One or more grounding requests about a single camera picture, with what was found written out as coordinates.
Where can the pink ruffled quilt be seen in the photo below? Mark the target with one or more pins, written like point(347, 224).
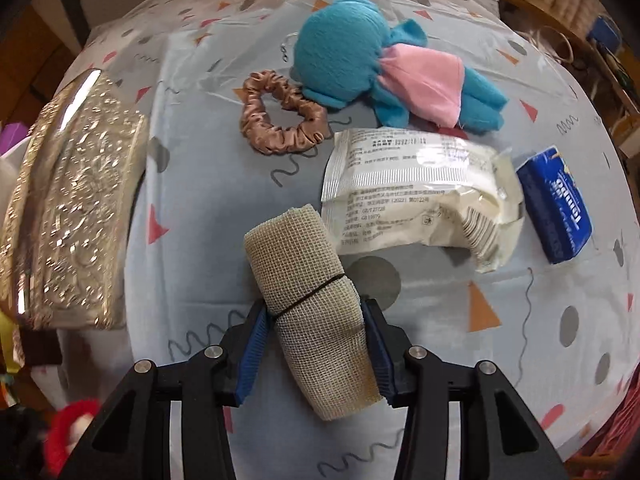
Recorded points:
point(610, 425)

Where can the ornate gold tissue box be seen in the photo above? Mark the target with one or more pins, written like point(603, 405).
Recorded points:
point(75, 200)

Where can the purple tissue box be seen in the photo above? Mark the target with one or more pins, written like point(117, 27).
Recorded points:
point(12, 135)

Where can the blue plush toy pink cape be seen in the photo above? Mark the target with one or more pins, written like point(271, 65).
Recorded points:
point(350, 55)

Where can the red fuzzy cloth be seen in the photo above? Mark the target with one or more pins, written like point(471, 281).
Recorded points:
point(70, 430)

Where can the white tote bag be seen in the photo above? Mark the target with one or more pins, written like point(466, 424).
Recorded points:
point(552, 42)

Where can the patterned plastic tablecloth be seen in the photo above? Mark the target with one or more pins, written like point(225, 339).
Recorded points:
point(450, 335)

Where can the blue folding chair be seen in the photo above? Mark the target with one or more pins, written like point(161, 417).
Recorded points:
point(602, 27)

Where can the beige bandage roll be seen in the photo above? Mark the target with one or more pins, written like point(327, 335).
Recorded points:
point(310, 285)

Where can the blue pocket tissue pack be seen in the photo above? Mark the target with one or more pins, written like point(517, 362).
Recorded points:
point(555, 205)

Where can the white printed plastic packet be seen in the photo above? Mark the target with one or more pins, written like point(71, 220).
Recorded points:
point(400, 195)

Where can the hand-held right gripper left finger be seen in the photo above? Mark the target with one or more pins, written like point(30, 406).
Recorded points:
point(255, 345)

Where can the tan satin scrunchie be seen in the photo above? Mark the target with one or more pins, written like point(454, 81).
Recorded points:
point(280, 130)

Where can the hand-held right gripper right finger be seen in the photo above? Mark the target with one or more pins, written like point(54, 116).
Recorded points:
point(378, 355)

